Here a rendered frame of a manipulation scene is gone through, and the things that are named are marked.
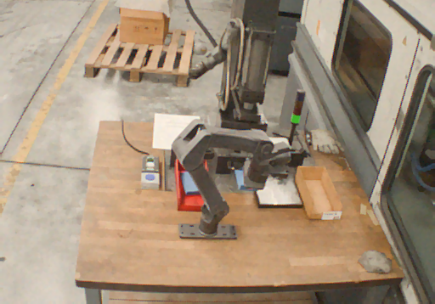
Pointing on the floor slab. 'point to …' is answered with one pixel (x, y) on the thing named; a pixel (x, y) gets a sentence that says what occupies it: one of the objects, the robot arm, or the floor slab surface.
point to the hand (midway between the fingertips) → (249, 187)
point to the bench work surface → (238, 201)
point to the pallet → (100, 54)
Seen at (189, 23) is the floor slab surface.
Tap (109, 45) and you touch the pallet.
